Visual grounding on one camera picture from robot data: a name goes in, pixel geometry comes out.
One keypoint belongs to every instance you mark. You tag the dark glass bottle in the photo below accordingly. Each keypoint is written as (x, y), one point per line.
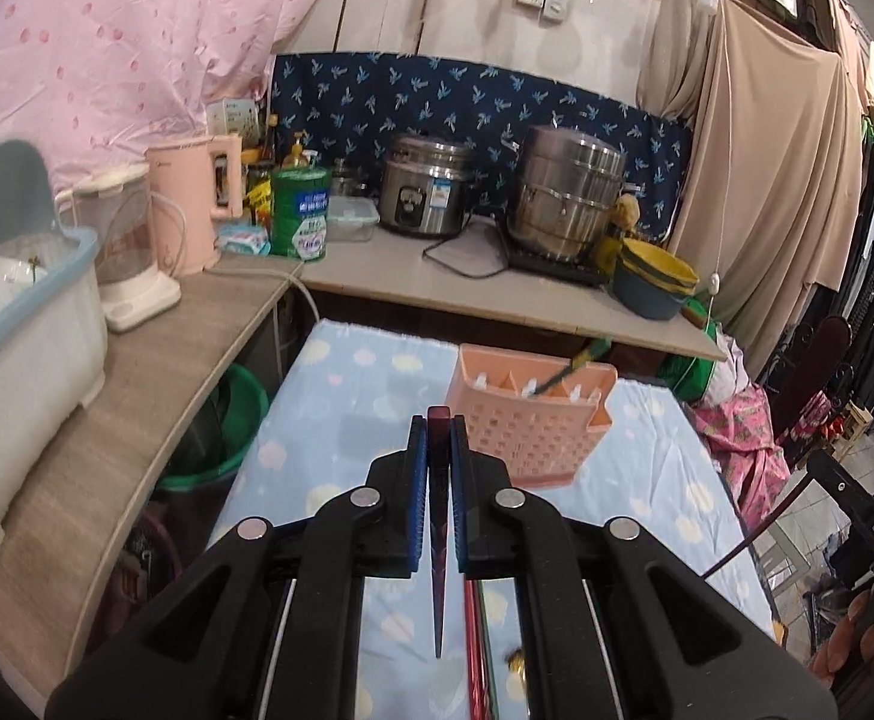
(270, 139)

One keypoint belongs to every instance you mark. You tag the steel steamer pot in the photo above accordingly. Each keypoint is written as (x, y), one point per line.
(564, 195)

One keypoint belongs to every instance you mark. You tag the black induction cooker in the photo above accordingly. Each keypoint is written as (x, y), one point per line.
(557, 270)

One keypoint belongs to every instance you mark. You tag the white bowl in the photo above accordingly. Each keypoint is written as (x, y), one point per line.
(5, 281)

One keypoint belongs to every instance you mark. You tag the green white carton box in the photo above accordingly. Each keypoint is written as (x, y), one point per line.
(231, 118)

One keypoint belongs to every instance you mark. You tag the clear food container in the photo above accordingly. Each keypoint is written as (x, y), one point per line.
(351, 219)

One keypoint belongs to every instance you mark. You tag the pink floral cloth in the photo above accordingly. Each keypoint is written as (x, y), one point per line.
(737, 450)

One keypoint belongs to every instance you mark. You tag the beige hanging cloth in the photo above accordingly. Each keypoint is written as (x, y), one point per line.
(767, 165)

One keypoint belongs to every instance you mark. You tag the person's right hand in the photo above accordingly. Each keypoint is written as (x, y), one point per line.
(861, 637)

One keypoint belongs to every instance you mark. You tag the blue bowls yellow rim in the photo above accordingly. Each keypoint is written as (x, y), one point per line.
(651, 285)

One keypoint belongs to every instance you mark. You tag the small lidded glass pot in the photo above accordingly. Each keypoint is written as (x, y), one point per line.
(347, 178)

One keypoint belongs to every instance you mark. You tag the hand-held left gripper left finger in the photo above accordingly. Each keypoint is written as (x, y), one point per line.
(416, 495)

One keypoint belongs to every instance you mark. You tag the wood grain counter shelf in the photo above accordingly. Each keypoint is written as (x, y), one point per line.
(144, 420)

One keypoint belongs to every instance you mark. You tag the blue wipes packet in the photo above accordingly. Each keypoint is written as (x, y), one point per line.
(242, 240)

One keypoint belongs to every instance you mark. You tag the pink dotted sheet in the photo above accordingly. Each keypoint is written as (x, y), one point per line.
(107, 37)

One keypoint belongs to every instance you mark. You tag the yellow-brown sponge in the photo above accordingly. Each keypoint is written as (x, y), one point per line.
(626, 214)

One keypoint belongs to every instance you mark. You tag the green plastic basin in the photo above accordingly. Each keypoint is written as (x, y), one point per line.
(246, 405)

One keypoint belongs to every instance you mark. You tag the green patterned chopstick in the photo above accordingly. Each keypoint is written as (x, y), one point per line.
(557, 379)

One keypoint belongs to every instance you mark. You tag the pink perforated utensil basket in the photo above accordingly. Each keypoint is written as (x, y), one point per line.
(534, 435)

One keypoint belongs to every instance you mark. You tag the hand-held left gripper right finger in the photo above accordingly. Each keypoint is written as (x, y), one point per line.
(458, 495)

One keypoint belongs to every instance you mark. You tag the white wall socket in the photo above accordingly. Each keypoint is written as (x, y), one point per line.
(542, 1)

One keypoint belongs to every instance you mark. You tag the navy leaf print cloth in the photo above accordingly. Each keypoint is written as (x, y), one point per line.
(422, 97)

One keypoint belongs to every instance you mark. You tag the green tin can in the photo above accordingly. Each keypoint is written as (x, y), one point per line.
(300, 217)

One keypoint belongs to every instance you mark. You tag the beige counter board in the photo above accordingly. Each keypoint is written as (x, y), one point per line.
(407, 277)

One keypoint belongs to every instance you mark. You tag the glass kettle white base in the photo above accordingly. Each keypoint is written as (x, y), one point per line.
(125, 240)

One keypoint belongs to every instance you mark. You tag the pink electric kettle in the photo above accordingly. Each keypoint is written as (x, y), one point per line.
(182, 202)

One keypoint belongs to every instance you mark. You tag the blue planet print tablecloth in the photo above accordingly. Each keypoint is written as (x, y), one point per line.
(347, 420)

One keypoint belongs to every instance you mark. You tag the yellow pump bottle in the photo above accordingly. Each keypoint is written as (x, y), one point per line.
(298, 154)

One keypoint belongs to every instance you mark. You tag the white dish drainer box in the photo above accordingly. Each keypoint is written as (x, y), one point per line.
(32, 360)

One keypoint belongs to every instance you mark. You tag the steel rice cooker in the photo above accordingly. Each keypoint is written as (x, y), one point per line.
(422, 195)

